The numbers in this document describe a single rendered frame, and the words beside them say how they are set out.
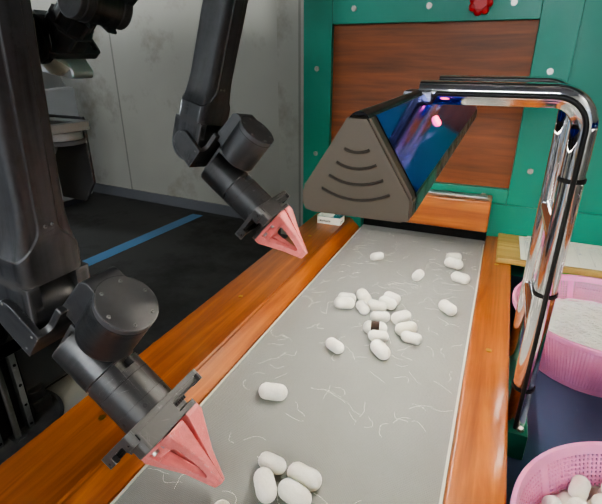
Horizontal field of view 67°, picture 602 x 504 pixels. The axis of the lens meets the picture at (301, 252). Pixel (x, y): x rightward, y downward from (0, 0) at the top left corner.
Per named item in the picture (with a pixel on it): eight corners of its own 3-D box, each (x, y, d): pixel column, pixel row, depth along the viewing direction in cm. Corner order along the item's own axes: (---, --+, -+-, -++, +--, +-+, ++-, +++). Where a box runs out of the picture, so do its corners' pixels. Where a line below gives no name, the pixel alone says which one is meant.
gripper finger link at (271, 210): (323, 237, 73) (281, 195, 73) (306, 254, 67) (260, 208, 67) (297, 262, 77) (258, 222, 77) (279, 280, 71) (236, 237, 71)
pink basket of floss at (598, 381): (599, 436, 62) (618, 378, 58) (471, 332, 85) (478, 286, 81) (730, 392, 70) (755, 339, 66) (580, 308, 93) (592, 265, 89)
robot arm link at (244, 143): (209, 141, 80) (170, 141, 73) (243, 89, 74) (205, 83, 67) (247, 193, 77) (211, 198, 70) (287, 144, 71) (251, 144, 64)
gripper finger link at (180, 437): (261, 436, 48) (198, 371, 48) (224, 492, 42) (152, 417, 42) (228, 459, 51) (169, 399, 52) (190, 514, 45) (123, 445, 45)
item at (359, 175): (301, 211, 34) (301, 109, 31) (431, 116, 87) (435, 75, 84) (409, 225, 31) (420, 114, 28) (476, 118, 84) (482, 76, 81)
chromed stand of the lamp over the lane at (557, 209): (375, 418, 65) (402, 80, 47) (404, 343, 82) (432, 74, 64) (522, 461, 58) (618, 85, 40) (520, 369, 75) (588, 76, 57)
